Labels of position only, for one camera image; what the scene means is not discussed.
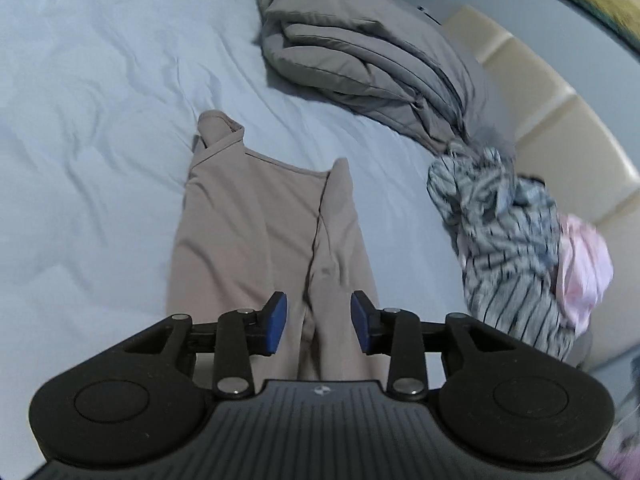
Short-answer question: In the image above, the pink garment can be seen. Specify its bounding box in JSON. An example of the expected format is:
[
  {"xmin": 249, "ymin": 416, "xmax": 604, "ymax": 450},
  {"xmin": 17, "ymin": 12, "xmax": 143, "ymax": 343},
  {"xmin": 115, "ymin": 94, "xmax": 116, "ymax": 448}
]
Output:
[{"xmin": 554, "ymin": 213, "xmax": 615, "ymax": 337}]

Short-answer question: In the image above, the folded grey duvet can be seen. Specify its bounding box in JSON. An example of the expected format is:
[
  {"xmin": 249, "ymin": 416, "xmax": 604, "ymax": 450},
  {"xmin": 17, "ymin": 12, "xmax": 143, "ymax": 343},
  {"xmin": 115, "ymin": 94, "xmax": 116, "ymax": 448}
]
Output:
[{"xmin": 255, "ymin": 0, "xmax": 517, "ymax": 161}]

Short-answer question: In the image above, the grey striped garment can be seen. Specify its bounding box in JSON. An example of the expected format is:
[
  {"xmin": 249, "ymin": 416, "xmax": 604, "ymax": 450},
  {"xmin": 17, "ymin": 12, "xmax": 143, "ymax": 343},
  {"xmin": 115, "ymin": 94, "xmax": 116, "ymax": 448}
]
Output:
[{"xmin": 426, "ymin": 139, "xmax": 592, "ymax": 364}]

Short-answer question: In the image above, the cream padded headboard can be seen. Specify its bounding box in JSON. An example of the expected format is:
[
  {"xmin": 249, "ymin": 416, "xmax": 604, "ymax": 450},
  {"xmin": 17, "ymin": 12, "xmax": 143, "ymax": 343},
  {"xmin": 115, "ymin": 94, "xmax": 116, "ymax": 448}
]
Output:
[{"xmin": 442, "ymin": 4, "xmax": 640, "ymax": 377}]

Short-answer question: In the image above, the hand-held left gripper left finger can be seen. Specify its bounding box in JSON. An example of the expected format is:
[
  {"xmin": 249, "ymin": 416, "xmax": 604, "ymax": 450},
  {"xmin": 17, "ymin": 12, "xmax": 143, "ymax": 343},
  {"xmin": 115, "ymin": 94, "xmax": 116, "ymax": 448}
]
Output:
[{"xmin": 122, "ymin": 291, "xmax": 289, "ymax": 401}]

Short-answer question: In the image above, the beige garment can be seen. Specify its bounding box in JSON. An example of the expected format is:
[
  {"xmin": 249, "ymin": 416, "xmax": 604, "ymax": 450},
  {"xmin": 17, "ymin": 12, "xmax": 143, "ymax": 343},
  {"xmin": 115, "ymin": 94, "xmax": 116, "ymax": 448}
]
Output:
[{"xmin": 167, "ymin": 109, "xmax": 392, "ymax": 392}]

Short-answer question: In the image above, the bed with light blue sheet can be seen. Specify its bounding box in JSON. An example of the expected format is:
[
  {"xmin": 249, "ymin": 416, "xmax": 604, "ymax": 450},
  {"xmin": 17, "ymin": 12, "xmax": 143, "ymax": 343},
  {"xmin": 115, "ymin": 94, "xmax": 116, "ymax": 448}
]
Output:
[{"xmin": 0, "ymin": 0, "xmax": 621, "ymax": 461}]

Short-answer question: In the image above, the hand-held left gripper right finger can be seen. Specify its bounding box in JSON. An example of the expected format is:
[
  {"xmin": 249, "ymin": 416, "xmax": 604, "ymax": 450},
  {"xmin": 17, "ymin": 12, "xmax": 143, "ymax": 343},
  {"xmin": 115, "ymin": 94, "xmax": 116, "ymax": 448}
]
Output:
[{"xmin": 350, "ymin": 290, "xmax": 517, "ymax": 402}]

